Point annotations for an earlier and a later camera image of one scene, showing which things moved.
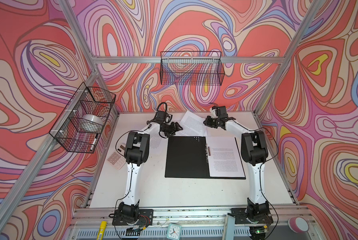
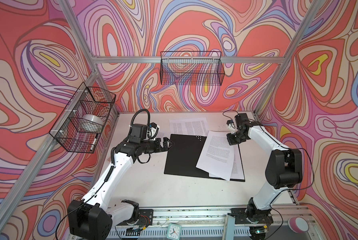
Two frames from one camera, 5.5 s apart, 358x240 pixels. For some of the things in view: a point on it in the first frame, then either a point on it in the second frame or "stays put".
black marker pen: [94, 142] stays put
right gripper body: [217, 119] → [245, 136]
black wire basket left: [79, 126] stays put
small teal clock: [174, 231] stays put
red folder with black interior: [203, 157] stays put
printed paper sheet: [193, 125] → [218, 157]
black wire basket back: [193, 68] stays put
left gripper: [173, 128] → [158, 147]
